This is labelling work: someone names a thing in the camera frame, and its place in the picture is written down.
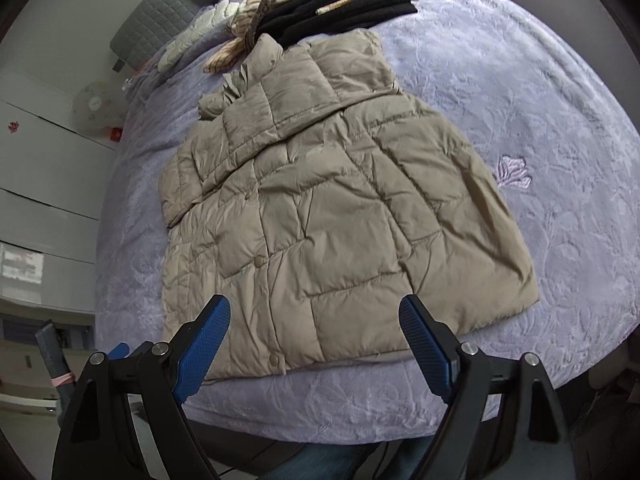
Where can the white drawer cabinet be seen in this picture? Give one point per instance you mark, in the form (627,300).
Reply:
(53,180)

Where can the black folded garment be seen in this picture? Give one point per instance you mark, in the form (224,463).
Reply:
(294,20)

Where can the lavender embossed bed blanket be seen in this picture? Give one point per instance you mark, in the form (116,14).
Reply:
(566,157)

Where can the grey quilted headboard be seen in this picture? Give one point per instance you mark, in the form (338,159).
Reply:
(148,28)

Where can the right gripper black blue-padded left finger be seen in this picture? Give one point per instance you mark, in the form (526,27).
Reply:
(98,439)

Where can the white desk fan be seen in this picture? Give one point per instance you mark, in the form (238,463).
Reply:
(99,106)

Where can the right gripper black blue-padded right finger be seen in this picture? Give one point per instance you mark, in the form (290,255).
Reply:
(503,419)

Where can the white fluffy pillow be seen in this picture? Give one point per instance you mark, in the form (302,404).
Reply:
(200,26)

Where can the beige quilted puffer jacket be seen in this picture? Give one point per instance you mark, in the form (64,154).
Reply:
(314,193)

